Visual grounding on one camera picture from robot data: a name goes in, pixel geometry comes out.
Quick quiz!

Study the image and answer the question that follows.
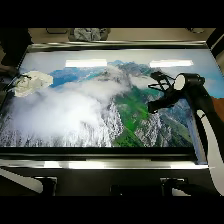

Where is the grey garment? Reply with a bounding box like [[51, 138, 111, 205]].
[[68, 27, 110, 43]]

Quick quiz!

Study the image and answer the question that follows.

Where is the white garment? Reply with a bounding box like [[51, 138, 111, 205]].
[[12, 70, 55, 98]]

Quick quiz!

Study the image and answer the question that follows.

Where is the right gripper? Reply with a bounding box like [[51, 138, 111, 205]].
[[147, 94, 184, 115]]

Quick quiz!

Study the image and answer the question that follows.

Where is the silver frame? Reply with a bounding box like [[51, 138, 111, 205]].
[[0, 39, 224, 197]]

